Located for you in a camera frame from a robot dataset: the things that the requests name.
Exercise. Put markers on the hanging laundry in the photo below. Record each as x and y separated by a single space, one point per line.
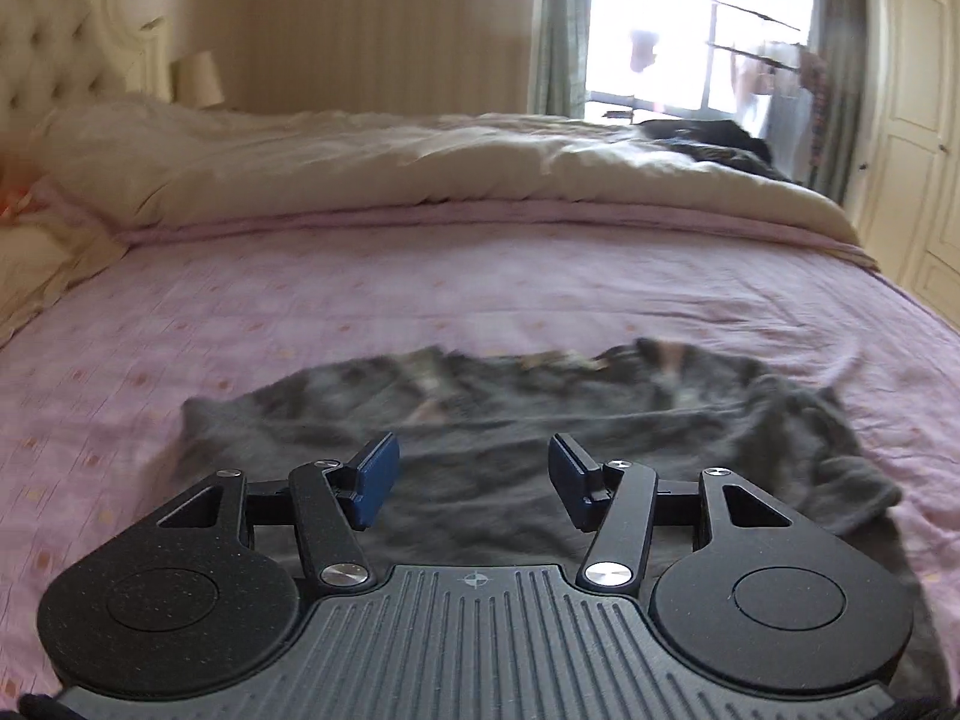
795 90

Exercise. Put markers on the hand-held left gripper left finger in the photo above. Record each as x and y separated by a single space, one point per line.
377 476

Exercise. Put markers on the pink patterned bed sheet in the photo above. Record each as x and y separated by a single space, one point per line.
375 292

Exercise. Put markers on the pile of dark clothes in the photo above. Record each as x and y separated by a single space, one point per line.
712 142

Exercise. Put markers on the cream wardrobe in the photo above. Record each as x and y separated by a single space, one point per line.
919 127

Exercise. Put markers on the cream bedside lamp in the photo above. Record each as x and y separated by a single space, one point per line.
200 79

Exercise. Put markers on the grey-green curtain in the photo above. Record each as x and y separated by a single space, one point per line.
840 75
562 45

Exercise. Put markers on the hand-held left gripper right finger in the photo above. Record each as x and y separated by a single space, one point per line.
568 476

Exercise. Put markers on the grey knit sweater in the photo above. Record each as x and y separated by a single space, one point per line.
480 420

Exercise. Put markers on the window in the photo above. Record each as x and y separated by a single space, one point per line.
675 22

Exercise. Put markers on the cream tufted headboard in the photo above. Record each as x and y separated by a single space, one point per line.
52 22

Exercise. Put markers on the cream duvet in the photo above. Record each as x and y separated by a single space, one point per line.
375 157

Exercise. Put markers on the cream pillow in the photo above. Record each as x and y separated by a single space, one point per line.
37 270

